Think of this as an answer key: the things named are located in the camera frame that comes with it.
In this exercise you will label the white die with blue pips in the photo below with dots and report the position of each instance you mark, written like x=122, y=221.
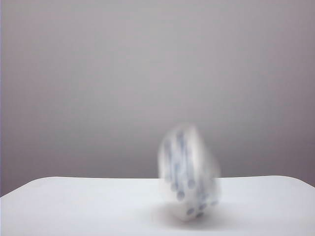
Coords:
x=187, y=172

